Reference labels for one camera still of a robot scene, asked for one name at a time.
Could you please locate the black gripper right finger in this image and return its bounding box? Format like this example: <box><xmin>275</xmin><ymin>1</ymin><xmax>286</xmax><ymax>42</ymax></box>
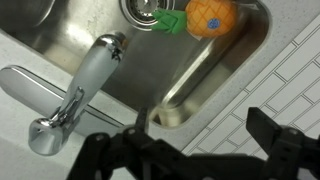
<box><xmin>246</xmin><ymin>107</ymin><xmax>320</xmax><ymax>180</ymax></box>

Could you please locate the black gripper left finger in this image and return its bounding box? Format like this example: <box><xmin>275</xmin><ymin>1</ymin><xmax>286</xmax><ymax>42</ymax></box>
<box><xmin>66</xmin><ymin>106</ymin><xmax>188</xmax><ymax>180</ymax></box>

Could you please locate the chrome sink tap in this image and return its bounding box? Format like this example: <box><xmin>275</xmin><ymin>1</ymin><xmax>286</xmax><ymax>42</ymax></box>
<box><xmin>0</xmin><ymin>32</ymin><xmax>126</xmax><ymax>156</ymax></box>

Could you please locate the stainless steel sink basin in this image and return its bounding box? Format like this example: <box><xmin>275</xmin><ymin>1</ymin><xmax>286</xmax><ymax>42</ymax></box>
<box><xmin>0</xmin><ymin>0</ymin><xmax>269</xmax><ymax>127</ymax></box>

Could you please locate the white brick tile mat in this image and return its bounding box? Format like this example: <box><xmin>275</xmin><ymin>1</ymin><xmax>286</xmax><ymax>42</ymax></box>
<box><xmin>181</xmin><ymin>14</ymin><xmax>320</xmax><ymax>180</ymax></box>

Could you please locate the orange toy pineapple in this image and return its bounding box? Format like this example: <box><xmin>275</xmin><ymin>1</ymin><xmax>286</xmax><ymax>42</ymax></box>
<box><xmin>151</xmin><ymin>0</ymin><xmax>237</xmax><ymax>38</ymax></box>

